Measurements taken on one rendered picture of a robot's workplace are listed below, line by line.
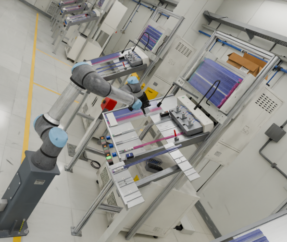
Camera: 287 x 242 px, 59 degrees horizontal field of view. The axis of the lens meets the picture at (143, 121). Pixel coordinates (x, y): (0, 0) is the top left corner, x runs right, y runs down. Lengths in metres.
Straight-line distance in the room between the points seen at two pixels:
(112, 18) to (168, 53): 3.25
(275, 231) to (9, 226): 1.57
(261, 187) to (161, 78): 1.76
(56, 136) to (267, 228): 1.22
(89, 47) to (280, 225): 5.55
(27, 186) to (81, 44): 4.91
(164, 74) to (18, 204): 2.25
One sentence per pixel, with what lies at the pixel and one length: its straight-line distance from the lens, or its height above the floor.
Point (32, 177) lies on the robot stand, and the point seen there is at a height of 0.49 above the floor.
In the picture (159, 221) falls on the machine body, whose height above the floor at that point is 0.25.
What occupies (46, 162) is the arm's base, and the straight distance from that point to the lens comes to 1.63.
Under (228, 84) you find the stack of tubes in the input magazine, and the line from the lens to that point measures 2.01.
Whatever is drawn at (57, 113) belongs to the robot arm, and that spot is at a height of 0.85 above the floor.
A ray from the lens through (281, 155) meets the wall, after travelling 3.33.
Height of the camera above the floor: 1.53
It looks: 16 degrees down
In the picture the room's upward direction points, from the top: 35 degrees clockwise
